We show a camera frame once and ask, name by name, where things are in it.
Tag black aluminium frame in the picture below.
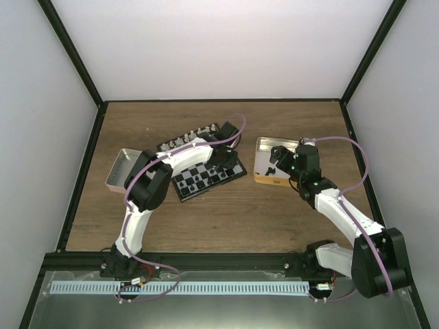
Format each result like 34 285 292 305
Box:
19 0 431 329

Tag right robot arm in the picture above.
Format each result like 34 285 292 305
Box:
270 142 413 298

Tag white chess pieces group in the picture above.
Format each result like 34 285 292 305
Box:
156 123 220 151

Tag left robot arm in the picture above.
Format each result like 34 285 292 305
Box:
110 121 243 277

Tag gold metal tin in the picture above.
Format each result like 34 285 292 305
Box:
254 137 298 187

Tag black and white chessboard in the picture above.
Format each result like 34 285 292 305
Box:
171 134 247 202

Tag black chess pieces in tin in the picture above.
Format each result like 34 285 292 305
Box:
264 167 276 176

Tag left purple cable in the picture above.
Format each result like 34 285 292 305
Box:
118 113 248 302

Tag blue slotted cable duct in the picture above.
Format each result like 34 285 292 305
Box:
49 280 309 296

